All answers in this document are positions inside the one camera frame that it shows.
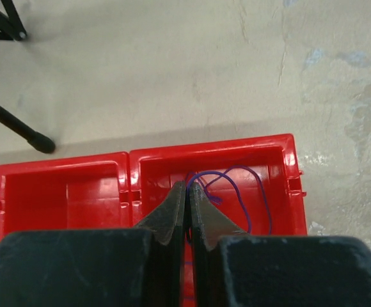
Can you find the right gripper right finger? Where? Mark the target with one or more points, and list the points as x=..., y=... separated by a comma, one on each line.
x=234, y=268

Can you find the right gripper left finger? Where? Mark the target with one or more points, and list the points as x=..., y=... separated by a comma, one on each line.
x=138, y=266

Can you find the red plastic bin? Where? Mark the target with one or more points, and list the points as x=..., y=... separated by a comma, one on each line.
x=72, y=193
x=255, y=182

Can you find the black music stand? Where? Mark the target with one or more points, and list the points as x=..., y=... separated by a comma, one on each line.
x=15, y=37

